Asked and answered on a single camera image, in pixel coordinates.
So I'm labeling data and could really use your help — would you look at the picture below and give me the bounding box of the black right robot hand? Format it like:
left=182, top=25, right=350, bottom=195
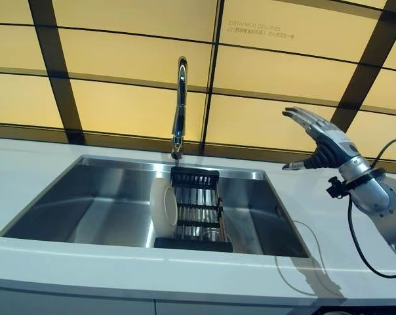
left=281, top=106, right=370, bottom=172

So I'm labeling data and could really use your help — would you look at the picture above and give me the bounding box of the cream plate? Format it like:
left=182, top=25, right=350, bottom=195
left=149, top=178, right=179, bottom=238

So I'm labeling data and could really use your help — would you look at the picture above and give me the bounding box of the steel sink strainer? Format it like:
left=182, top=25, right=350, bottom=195
left=199, top=228, right=224, bottom=243

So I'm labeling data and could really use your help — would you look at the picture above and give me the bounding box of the chrome gooseneck faucet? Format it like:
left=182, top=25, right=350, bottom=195
left=170, top=55, right=189, bottom=161

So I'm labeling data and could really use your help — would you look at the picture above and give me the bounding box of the black dish drying rack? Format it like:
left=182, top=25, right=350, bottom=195
left=153, top=166, right=235, bottom=253

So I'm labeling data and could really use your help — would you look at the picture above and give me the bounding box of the stainless steel sink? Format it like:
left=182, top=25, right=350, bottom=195
left=0, top=154, right=312, bottom=259

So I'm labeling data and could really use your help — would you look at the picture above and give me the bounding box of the white base cabinet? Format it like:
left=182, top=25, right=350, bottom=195
left=0, top=287, right=320, bottom=315

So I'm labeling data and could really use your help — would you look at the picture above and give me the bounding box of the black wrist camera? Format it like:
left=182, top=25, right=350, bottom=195
left=327, top=176, right=349, bottom=200

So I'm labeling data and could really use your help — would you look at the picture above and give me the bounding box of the dark lattice wall frame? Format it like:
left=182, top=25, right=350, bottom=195
left=0, top=0, right=396, bottom=175

